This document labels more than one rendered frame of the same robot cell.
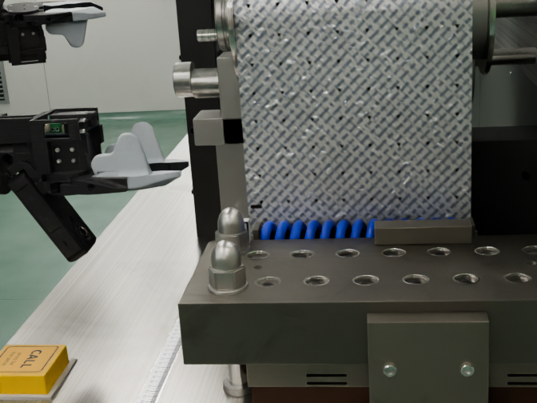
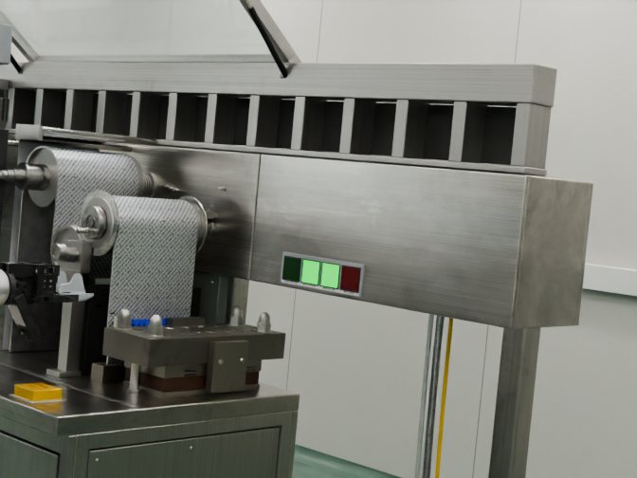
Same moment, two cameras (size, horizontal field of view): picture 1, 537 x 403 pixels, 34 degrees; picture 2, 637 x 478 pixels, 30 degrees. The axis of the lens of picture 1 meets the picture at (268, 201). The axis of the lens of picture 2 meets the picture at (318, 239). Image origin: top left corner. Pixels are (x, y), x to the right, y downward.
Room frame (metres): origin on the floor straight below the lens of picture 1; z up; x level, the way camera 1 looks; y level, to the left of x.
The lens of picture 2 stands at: (-1.01, 1.88, 1.40)
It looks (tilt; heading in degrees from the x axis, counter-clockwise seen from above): 3 degrees down; 306
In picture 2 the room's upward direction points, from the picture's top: 5 degrees clockwise
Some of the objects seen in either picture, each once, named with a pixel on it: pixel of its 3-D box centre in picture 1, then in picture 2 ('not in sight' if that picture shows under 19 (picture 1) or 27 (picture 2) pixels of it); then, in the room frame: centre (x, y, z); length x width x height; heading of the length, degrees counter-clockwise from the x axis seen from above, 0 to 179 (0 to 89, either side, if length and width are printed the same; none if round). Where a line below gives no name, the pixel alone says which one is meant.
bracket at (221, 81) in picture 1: (225, 183); (68, 308); (1.00, 0.05, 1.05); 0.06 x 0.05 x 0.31; 83
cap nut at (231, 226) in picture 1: (231, 229); (124, 319); (0.83, 0.04, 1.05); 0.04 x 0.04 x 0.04
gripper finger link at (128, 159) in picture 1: (133, 160); (77, 286); (0.88, 0.14, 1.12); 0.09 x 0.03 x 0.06; 74
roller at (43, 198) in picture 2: not in sight; (86, 180); (1.19, -0.15, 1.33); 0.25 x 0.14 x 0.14; 83
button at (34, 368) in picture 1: (25, 369); (38, 392); (0.83, 0.27, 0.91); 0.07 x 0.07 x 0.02; 83
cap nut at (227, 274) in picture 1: (226, 264); (155, 325); (0.73, 0.04, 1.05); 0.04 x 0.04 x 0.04
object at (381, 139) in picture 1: (356, 149); (152, 286); (0.88, -0.09, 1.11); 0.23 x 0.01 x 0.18; 83
